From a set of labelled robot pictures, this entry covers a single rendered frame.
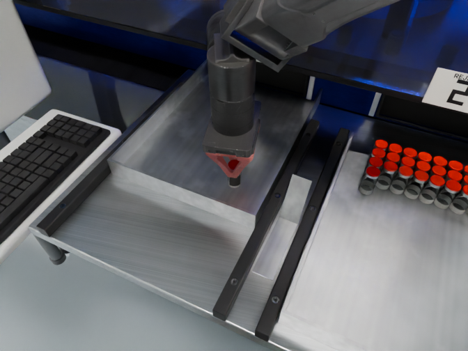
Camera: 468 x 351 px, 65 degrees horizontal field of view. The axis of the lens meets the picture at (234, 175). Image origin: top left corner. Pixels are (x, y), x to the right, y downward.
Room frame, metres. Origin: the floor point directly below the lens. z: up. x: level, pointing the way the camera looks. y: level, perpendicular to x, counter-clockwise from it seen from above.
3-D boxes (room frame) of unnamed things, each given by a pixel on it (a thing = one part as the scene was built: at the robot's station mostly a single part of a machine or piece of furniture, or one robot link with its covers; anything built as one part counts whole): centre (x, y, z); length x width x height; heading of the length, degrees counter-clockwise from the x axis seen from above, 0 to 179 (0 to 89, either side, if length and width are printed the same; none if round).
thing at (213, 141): (0.39, 0.00, 1.03); 0.10 x 0.07 x 0.07; 169
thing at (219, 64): (0.39, 0.00, 1.09); 0.07 x 0.06 x 0.07; 4
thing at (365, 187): (0.38, -0.21, 0.91); 0.02 x 0.02 x 0.05
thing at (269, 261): (0.29, -0.07, 0.91); 0.14 x 0.03 x 0.06; 154
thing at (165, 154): (0.51, 0.02, 0.90); 0.34 x 0.26 x 0.04; 155
